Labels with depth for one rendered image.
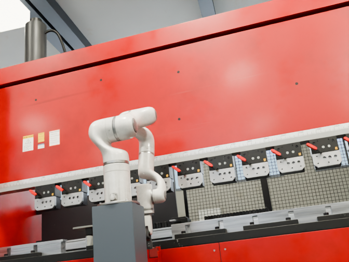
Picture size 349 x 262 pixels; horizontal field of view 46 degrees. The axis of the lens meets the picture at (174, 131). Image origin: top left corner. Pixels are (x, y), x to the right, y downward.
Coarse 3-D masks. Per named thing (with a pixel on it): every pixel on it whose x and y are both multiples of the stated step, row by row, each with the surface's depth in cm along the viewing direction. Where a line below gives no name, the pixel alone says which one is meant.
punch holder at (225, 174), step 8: (208, 160) 250; (216, 160) 248; (224, 160) 247; (232, 160) 246; (224, 168) 245; (232, 168) 244; (216, 176) 245; (224, 176) 244; (232, 176) 242; (216, 184) 248; (224, 184) 251
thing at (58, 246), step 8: (56, 240) 264; (64, 240) 264; (0, 248) 273; (8, 248) 273; (16, 248) 270; (24, 248) 268; (32, 248) 267; (40, 248) 265; (48, 248) 264; (56, 248) 262; (64, 248) 265; (0, 256) 272
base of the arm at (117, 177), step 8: (104, 168) 184; (112, 168) 182; (120, 168) 182; (128, 168) 185; (104, 176) 183; (112, 176) 180; (120, 176) 181; (128, 176) 184; (104, 184) 183; (112, 184) 179; (120, 184) 180; (128, 184) 182; (104, 192) 182; (112, 192) 178; (120, 192) 178; (128, 192) 181; (112, 200) 177; (120, 200) 177; (128, 200) 175
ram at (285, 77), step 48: (192, 48) 275; (240, 48) 265; (288, 48) 256; (336, 48) 248; (0, 96) 309; (48, 96) 297; (96, 96) 285; (144, 96) 275; (192, 96) 265; (240, 96) 256; (288, 96) 247; (336, 96) 239; (0, 144) 296; (48, 144) 285; (192, 144) 256; (0, 192) 285
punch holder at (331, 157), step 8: (336, 136) 233; (312, 144) 235; (320, 144) 234; (328, 144) 233; (336, 144) 232; (312, 152) 234; (328, 152) 231; (336, 152) 230; (320, 160) 231; (328, 160) 230; (336, 160) 229; (320, 168) 235
